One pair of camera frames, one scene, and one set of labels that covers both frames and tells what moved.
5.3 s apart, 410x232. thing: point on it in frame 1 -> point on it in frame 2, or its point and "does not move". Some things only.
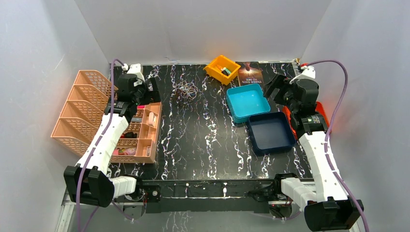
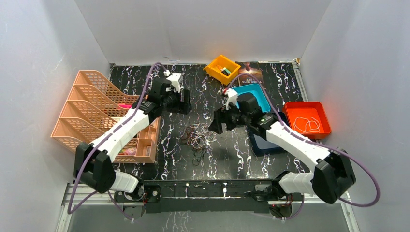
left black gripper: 152,90 -> 185,100
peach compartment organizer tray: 137,144 does not move
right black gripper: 278,81 -> 219,116
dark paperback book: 249,73 does not move
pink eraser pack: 124,151 does not move
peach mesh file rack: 82,112 does not move
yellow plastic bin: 216,73 does not move
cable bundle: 185,90 -> 197,136
